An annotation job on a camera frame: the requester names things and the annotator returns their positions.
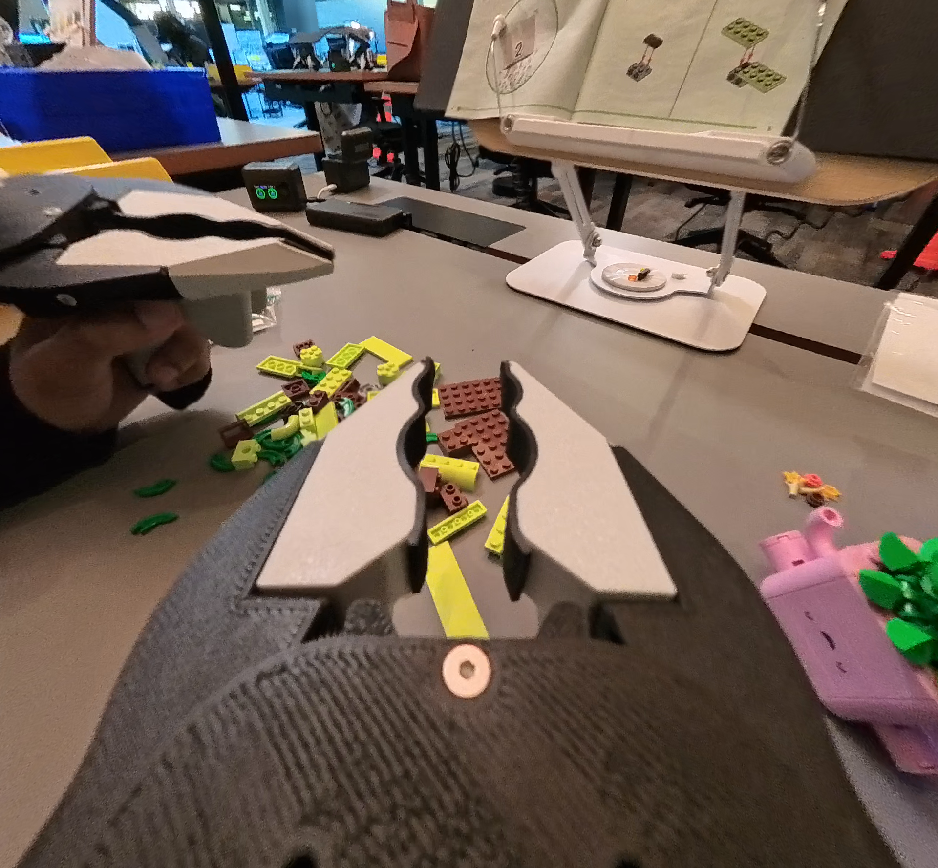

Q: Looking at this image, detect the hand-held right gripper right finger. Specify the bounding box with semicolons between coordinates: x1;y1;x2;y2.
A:
500;360;679;611

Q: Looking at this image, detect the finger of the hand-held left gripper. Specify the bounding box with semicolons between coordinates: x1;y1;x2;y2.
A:
95;189;337;261
53;227;337;299

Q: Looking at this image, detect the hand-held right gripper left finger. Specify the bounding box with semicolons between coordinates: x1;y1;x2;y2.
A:
254;357;438;605

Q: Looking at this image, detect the large brown studded plate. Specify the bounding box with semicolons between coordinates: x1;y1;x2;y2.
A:
437;410;520;481
437;375;508;421

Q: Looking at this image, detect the pile of toy bricks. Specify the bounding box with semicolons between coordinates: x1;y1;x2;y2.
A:
132;335;514;642

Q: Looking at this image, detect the white monitor stand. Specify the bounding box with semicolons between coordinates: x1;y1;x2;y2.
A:
469;0;938;355

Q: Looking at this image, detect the toy instruction booklet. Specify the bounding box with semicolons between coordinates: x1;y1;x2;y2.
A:
444;0;886;138

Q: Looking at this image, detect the person's left forearm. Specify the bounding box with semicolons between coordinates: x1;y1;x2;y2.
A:
0;351;122;513

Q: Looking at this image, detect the person's left hand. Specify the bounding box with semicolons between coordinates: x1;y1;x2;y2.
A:
11;298;215;435

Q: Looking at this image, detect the black charger with green display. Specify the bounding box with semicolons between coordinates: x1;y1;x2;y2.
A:
242;160;306;214

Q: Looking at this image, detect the grey desk with wood edge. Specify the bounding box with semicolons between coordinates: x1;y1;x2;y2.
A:
110;115;325;179

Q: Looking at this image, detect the blue storage bin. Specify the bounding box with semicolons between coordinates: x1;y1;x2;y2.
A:
0;66;222;154

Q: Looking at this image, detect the lime flat tile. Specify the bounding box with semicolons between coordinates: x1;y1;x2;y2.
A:
424;540;490;640

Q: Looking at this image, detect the black ribbed power brick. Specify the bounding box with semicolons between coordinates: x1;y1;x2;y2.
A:
305;197;409;239

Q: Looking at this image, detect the black adapter box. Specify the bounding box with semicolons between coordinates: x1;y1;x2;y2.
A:
321;126;376;193

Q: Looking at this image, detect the long wooden desk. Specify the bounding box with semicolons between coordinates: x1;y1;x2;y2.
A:
249;68;420;98

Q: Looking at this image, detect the black pillar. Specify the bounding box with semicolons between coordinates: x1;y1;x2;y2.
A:
174;0;252;123

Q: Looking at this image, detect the small tan toy piece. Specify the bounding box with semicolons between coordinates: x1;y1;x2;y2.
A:
781;469;844;504

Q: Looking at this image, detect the brown bag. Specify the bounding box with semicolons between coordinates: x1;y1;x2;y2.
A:
383;0;438;83

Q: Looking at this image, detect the pink toy pot plant model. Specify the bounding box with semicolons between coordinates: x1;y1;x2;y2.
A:
757;505;938;775

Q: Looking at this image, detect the black office chair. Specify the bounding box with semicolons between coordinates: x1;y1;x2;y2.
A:
490;156;567;218

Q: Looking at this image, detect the laminated paper sheet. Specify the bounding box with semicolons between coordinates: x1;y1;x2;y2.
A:
861;291;938;409

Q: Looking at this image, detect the black monitor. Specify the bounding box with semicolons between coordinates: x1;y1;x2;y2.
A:
410;0;938;164

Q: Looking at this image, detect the grey desk cable hatch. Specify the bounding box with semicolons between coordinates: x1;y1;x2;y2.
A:
381;194;527;248

